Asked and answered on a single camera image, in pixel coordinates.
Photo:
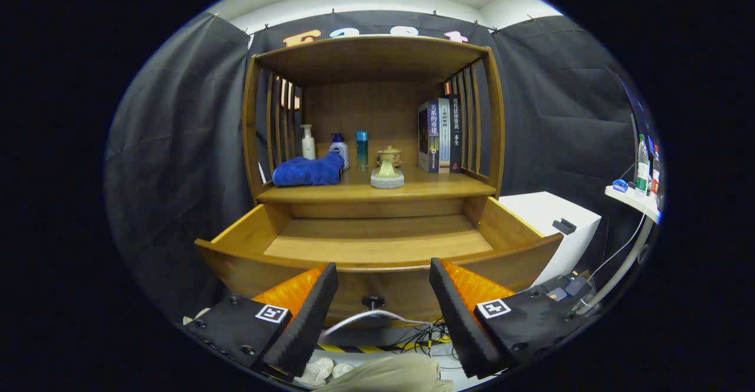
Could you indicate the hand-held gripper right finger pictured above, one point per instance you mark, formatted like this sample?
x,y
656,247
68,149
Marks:
x,y
459,321

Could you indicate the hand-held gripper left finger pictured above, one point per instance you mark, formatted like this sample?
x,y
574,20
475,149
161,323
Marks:
x,y
308,321

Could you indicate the wooden drawer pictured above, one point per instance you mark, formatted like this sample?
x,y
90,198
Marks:
x,y
377,244

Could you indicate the pale green grey-rimmed container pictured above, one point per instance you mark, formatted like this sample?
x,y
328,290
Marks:
x,y
387,174

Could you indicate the wooden countertop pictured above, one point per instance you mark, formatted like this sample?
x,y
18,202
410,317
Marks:
x,y
436,187

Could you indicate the white drawer unit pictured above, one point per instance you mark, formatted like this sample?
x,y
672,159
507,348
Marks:
x,y
542,209

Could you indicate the wooden cabinet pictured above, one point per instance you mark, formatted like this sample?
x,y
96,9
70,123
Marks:
x,y
365,56

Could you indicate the person's white shoe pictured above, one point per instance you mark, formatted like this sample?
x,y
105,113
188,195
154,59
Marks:
x,y
343,370
315,372

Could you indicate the person's beige trouser leg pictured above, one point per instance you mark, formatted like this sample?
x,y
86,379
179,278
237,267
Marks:
x,y
395,375

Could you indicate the blue towel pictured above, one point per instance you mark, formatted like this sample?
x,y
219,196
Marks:
x,y
307,171

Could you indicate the white blue-capped lotion bottle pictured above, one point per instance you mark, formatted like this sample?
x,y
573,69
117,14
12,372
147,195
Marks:
x,y
340,149

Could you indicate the white pump bottle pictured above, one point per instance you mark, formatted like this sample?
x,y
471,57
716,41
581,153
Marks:
x,y
308,144

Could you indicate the teal glass bottle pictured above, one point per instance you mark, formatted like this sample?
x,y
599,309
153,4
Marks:
x,y
362,150

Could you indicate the beige lidded tea cup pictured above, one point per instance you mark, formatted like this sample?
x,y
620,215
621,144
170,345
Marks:
x,y
390,153

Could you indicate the dark blue book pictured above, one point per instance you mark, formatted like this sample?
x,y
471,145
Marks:
x,y
426,138

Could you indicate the white-spined book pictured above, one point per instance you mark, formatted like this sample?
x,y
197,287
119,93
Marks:
x,y
444,135

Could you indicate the black book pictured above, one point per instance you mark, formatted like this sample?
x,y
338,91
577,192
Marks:
x,y
455,132

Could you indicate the small blue object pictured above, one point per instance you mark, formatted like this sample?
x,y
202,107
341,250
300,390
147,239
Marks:
x,y
620,185

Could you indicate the white side table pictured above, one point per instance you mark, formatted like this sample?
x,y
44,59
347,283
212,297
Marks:
x,y
634,198

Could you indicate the black backdrop cloth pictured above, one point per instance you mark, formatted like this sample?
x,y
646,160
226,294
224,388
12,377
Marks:
x,y
177,144

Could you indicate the green-labelled plastic bottle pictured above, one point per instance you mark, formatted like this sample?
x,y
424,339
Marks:
x,y
642,168

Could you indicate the red-capped bottle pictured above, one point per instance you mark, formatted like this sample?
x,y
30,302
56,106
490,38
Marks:
x,y
655,171

